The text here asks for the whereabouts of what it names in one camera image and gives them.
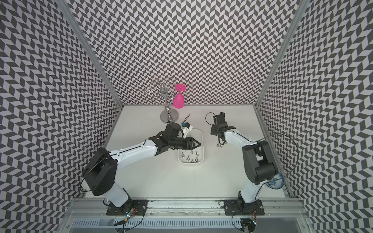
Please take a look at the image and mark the pink plastic wine glass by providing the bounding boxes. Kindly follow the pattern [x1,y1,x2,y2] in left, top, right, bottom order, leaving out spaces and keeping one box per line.
[173,83,186,109]

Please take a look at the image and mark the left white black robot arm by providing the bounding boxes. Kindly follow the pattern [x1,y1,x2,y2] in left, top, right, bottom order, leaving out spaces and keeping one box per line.
[80,122,201,208]

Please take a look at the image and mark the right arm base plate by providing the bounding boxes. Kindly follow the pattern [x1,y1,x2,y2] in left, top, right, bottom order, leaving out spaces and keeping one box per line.
[220,199,265,216]

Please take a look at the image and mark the aluminium front rail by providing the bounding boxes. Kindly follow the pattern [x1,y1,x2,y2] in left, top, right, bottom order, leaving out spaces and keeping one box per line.
[63,198,307,218]

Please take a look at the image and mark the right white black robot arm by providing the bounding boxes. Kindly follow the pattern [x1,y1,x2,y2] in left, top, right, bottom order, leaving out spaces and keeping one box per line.
[210,112,279,207]

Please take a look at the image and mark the chrome glass holder stand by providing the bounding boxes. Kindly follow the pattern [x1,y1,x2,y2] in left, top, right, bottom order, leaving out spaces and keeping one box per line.
[145,79,179,124]

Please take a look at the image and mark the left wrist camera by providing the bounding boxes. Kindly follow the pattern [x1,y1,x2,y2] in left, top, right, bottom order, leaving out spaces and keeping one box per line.
[182,122,193,131]

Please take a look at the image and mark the blue patterned bowl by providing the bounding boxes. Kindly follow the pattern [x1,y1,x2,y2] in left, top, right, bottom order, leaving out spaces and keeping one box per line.
[266,172,285,190]

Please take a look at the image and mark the white rectangular storage tray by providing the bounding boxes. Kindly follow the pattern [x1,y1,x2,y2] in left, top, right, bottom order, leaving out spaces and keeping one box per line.
[177,129,206,165]

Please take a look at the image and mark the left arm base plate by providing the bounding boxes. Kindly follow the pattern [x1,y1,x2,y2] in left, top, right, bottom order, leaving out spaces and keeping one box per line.
[103,199,149,216]

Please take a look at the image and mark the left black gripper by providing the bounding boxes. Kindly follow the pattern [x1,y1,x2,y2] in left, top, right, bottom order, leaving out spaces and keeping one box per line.
[169,137,202,150]

